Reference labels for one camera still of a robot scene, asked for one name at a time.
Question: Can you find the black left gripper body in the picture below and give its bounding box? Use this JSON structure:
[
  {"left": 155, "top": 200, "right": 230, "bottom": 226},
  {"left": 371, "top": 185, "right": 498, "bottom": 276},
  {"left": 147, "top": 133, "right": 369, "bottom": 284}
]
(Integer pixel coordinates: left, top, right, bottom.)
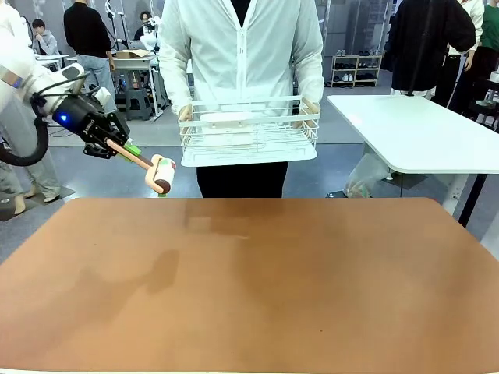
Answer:
[{"left": 53, "top": 94, "right": 113, "bottom": 148}]

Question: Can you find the person in black coat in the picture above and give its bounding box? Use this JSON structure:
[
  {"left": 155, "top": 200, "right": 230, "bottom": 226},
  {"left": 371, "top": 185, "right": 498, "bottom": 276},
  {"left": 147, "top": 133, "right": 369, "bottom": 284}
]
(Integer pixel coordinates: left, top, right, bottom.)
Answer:
[{"left": 388, "top": 0, "right": 477, "bottom": 99}]

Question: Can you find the black floor mat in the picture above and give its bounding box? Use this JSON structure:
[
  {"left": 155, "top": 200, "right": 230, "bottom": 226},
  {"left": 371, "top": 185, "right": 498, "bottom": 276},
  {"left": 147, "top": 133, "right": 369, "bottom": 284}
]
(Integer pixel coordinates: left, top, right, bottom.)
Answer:
[{"left": 0, "top": 185, "right": 77, "bottom": 223}]

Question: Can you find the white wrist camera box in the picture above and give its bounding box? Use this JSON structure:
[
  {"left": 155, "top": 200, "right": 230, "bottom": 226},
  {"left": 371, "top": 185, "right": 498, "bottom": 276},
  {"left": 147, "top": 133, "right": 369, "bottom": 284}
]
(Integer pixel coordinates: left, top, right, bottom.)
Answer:
[{"left": 94, "top": 86, "right": 114, "bottom": 106}]

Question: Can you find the seated person grey hoodie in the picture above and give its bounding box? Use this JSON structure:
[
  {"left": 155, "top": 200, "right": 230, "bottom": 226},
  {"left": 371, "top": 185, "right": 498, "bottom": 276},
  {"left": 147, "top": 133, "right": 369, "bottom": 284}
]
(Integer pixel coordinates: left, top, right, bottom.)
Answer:
[{"left": 30, "top": 18, "right": 62, "bottom": 57}]

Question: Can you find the white desk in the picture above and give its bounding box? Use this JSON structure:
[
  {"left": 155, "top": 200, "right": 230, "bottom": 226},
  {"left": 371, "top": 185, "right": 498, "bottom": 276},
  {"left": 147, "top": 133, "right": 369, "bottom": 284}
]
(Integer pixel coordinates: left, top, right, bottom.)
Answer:
[{"left": 65, "top": 54, "right": 165, "bottom": 118}]

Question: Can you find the white wire dish rack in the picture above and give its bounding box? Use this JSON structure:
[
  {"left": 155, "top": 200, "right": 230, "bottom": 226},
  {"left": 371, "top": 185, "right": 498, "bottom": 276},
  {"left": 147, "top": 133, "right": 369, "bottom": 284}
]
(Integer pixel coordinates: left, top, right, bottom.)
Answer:
[{"left": 178, "top": 95, "right": 321, "bottom": 157}]

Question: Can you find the person's left forearm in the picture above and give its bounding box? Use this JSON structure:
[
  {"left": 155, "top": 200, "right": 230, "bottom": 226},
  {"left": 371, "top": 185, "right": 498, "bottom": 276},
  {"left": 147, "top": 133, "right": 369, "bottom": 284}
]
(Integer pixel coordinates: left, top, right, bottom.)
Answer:
[{"left": 294, "top": 46, "right": 325, "bottom": 105}]

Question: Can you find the person in black sweater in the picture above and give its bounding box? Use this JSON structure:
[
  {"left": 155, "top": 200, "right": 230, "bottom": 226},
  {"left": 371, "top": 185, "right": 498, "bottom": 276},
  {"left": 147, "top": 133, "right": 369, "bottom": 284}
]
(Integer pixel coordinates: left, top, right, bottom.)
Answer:
[{"left": 62, "top": 0, "right": 117, "bottom": 112}]

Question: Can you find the white plastic cutlery holder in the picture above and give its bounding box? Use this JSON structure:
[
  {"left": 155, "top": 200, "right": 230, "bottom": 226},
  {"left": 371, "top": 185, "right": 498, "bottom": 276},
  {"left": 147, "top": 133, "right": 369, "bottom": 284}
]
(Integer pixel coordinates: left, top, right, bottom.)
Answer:
[{"left": 200, "top": 111, "right": 255, "bottom": 130}]

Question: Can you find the white side table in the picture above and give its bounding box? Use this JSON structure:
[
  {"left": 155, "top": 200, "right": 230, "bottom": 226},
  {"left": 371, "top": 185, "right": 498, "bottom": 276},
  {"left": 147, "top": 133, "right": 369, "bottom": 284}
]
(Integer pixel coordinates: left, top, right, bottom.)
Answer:
[{"left": 326, "top": 94, "right": 499, "bottom": 229}]

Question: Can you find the person in beige trousers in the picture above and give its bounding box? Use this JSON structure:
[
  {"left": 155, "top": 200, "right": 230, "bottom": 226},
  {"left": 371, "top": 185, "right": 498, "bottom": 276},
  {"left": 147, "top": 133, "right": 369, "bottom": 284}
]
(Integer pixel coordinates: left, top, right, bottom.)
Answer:
[{"left": 0, "top": 112, "right": 62, "bottom": 216}]

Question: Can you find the person's right forearm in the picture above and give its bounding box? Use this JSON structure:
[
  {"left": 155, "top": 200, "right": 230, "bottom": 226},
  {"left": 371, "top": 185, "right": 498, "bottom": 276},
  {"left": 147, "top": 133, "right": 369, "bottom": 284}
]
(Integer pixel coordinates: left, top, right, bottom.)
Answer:
[{"left": 158, "top": 46, "right": 193, "bottom": 115}]

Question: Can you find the grey plastic step stool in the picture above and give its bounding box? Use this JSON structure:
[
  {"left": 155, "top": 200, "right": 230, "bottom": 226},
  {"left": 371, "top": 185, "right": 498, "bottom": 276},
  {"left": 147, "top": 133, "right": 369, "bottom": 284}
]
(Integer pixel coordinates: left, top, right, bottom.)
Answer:
[{"left": 123, "top": 88, "right": 154, "bottom": 122}]

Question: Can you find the wooden shoe rack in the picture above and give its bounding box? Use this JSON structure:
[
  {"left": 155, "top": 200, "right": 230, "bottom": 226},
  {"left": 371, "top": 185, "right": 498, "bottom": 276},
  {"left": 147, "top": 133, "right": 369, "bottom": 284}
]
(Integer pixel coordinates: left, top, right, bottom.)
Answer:
[{"left": 329, "top": 53, "right": 384, "bottom": 88}]

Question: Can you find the cardboard box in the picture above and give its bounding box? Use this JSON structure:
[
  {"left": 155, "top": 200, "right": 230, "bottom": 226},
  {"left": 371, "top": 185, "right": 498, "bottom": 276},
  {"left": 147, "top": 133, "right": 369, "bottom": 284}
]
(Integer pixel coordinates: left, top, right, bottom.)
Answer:
[{"left": 115, "top": 48, "right": 151, "bottom": 61}]

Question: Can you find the clear plastic bag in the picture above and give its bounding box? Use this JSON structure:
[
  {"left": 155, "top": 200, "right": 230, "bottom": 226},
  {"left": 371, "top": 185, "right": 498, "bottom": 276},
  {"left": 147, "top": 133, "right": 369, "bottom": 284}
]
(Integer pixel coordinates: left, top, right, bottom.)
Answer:
[{"left": 342, "top": 153, "right": 391, "bottom": 199}]

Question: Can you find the white humanoid robot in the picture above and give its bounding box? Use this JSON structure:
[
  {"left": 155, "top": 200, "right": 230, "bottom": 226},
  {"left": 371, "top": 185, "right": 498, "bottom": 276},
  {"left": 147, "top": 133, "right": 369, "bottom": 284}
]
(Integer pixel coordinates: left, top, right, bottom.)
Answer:
[{"left": 139, "top": 15, "right": 161, "bottom": 52}]

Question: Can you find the person's left hand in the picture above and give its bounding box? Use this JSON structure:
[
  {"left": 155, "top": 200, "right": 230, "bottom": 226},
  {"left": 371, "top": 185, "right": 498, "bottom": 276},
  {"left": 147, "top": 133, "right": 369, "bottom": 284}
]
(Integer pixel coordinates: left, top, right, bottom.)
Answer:
[{"left": 292, "top": 99, "right": 322, "bottom": 130}]

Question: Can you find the white plastic drip tray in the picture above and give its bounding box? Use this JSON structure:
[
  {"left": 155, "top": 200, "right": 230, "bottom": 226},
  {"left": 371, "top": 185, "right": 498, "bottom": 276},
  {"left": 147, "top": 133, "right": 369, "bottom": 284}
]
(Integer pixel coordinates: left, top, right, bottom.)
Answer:
[{"left": 180, "top": 144, "right": 319, "bottom": 168}]

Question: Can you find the person in cream top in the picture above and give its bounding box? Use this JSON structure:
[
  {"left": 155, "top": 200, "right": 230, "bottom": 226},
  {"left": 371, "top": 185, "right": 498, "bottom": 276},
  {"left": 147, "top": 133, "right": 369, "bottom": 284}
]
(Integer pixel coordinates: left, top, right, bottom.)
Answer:
[{"left": 434, "top": 0, "right": 487, "bottom": 109}]

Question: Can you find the black corrugated cable hose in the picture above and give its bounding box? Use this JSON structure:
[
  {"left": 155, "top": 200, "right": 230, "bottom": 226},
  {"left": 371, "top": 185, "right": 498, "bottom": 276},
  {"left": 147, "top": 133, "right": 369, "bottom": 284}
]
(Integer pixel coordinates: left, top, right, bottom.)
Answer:
[{"left": 0, "top": 92, "right": 51, "bottom": 168}]

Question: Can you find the person in white jacket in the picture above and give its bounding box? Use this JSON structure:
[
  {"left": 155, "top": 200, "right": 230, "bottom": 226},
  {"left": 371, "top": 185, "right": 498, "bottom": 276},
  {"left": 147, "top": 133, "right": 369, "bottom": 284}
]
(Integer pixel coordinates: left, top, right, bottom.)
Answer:
[{"left": 157, "top": 0, "right": 325, "bottom": 199}]

